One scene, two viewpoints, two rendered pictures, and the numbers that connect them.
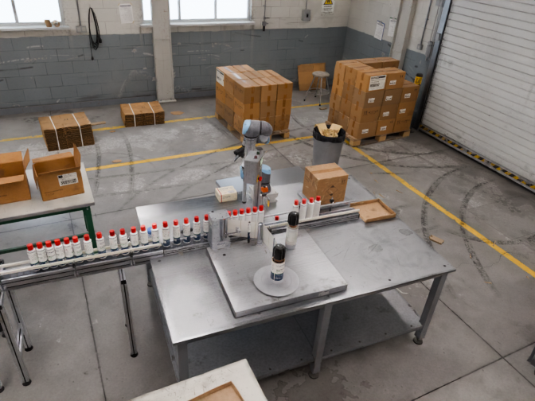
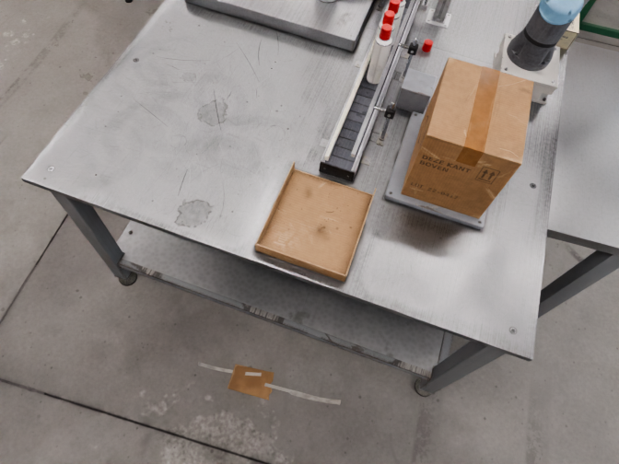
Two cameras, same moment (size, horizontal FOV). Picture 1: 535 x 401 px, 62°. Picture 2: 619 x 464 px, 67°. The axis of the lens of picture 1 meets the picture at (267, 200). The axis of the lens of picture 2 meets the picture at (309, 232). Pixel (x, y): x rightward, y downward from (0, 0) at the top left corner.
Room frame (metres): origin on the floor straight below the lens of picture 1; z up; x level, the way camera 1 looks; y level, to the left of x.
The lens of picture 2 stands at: (3.64, -1.47, 1.99)
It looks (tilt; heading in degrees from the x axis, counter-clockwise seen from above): 61 degrees down; 126
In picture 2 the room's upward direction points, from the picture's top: 8 degrees clockwise
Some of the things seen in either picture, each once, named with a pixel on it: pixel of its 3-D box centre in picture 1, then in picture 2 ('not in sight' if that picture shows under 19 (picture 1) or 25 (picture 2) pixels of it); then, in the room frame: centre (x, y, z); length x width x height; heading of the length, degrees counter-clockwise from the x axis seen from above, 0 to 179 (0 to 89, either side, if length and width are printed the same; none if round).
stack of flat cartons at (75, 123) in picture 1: (66, 130); not in sight; (5.91, 3.00, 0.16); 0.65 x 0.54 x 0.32; 123
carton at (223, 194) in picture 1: (226, 193); (557, 24); (3.32, 0.37, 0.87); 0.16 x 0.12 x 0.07; 116
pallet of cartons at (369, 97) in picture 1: (372, 100); not in sight; (7.06, -1.59, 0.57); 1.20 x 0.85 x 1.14; 120
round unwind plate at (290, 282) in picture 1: (276, 280); not in sight; (2.23, -0.10, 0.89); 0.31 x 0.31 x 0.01
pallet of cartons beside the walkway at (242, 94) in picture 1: (251, 102); not in sight; (6.92, 0.37, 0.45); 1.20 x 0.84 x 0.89; 30
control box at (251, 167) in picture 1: (253, 167); not in sight; (2.88, 0.12, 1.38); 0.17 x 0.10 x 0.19; 169
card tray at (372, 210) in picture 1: (372, 210); (318, 218); (3.26, -0.92, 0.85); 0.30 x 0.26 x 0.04; 114
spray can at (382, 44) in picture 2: (317, 207); (379, 54); (3.03, -0.40, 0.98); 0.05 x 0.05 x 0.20
